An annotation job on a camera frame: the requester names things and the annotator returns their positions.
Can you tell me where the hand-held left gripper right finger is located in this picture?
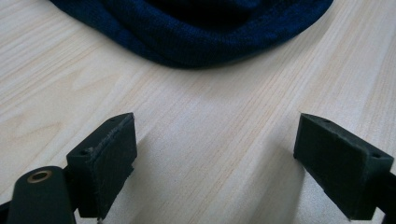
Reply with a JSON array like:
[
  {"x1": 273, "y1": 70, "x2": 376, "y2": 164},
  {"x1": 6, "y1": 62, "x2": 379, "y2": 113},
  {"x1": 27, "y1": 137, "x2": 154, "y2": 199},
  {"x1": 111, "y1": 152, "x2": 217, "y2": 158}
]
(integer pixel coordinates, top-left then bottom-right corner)
[{"x1": 292, "y1": 112, "x2": 395, "y2": 221}]

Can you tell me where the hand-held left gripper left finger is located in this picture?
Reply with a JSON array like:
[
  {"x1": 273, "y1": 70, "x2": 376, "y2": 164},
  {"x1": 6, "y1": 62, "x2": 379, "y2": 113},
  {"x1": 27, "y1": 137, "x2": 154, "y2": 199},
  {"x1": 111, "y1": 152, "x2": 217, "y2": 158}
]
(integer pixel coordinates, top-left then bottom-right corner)
[{"x1": 65, "y1": 112, "x2": 138, "y2": 221}]

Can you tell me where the dark blue knitted cloth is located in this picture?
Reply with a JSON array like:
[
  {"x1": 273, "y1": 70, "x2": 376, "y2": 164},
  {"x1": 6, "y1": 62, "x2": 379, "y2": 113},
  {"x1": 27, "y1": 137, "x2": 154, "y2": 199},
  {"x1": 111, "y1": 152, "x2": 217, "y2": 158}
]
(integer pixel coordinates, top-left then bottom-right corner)
[{"x1": 49, "y1": 0, "x2": 334, "y2": 69}]

